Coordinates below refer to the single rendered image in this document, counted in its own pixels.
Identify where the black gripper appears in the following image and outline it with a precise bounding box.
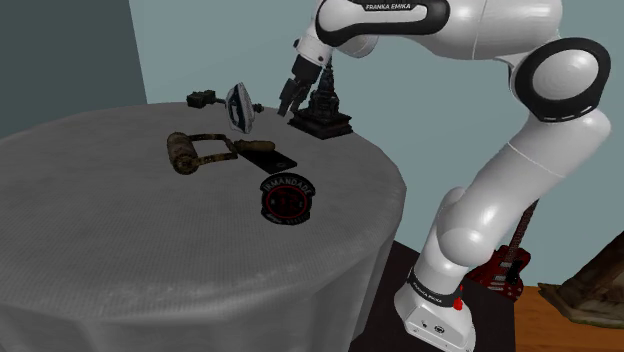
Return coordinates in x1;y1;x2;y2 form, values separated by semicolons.
277;53;324;118

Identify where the dark temple figure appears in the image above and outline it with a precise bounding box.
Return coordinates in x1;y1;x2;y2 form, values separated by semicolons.
286;55;354;141

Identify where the white and blue clothes iron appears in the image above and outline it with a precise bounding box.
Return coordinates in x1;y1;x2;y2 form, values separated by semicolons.
224;82;256;135

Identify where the flat black phone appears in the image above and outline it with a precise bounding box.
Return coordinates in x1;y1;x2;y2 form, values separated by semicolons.
240;148;299;176

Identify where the small dark green device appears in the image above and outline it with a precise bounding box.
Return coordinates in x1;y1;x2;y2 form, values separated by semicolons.
186;89;226;110

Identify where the round black and red badge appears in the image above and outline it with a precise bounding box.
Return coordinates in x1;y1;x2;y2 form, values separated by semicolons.
259;173;318;226

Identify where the rusty brown paint roller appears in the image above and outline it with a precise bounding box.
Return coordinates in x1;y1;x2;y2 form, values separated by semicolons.
166;130;277;176

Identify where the round table with grey cloth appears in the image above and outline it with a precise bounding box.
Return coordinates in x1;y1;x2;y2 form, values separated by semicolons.
0;101;408;352

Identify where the red electric guitar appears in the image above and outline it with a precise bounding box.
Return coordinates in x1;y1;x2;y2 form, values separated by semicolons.
464;199;540;302

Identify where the brown rough furniture piece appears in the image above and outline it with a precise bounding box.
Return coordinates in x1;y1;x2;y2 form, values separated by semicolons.
537;230;624;330

